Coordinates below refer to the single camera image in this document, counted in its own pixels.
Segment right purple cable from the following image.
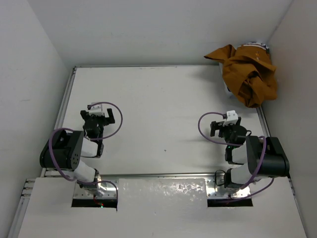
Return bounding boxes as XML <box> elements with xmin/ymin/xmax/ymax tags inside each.
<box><xmin>198</xmin><ymin>111</ymin><xmax>275</xmax><ymax>202</ymax></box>

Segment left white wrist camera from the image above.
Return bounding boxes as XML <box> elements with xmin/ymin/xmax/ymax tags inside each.
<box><xmin>88</xmin><ymin>104</ymin><xmax>104</xmax><ymax>116</ymax></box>

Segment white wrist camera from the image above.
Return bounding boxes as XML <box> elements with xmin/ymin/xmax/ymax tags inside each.
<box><xmin>88</xmin><ymin>104</ymin><xmax>104</xmax><ymax>116</ymax></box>
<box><xmin>223</xmin><ymin>110</ymin><xmax>239</xmax><ymax>126</ymax></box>

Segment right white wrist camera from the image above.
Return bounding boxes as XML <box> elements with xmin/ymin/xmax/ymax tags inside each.
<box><xmin>223</xmin><ymin>110</ymin><xmax>239</xmax><ymax>126</ymax></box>

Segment purple cable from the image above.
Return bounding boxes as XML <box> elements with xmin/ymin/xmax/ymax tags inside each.
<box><xmin>48</xmin><ymin>101</ymin><xmax>123</xmax><ymax>203</ymax></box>
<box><xmin>198</xmin><ymin>111</ymin><xmax>275</xmax><ymax>202</ymax></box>

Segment brown trousers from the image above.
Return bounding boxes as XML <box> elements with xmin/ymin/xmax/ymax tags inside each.
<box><xmin>204</xmin><ymin>45</ymin><xmax>277</xmax><ymax>108</ymax></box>

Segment white plastic basket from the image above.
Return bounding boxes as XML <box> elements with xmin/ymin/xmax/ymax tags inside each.
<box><xmin>218</xmin><ymin>39</ymin><xmax>270</xmax><ymax>99</ymax></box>

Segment blue red white patterned garment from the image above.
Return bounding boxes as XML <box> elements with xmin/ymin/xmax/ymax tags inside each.
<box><xmin>241</xmin><ymin>42</ymin><xmax>269</xmax><ymax>52</ymax></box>

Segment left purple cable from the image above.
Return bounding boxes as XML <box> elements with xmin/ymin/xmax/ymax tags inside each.
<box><xmin>48</xmin><ymin>101</ymin><xmax>123</xmax><ymax>203</ymax></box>

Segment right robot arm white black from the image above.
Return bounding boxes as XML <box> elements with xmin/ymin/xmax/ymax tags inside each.
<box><xmin>210</xmin><ymin>117</ymin><xmax>290</xmax><ymax>190</ymax></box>

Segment white front cover panel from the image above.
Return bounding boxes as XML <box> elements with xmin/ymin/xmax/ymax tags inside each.
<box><xmin>19</xmin><ymin>178</ymin><xmax>306</xmax><ymax>238</ymax></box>

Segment right silver arm base plate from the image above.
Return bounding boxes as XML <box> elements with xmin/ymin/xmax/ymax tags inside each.
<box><xmin>205</xmin><ymin>178</ymin><xmax>251</xmax><ymax>199</ymax></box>

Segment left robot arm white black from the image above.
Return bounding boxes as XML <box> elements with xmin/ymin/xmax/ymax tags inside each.
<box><xmin>40</xmin><ymin>105</ymin><xmax>115</xmax><ymax>197</ymax></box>

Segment left silver arm base plate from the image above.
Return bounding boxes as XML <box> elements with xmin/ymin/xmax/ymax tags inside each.
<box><xmin>73</xmin><ymin>182</ymin><xmax>117</xmax><ymax>199</ymax></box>

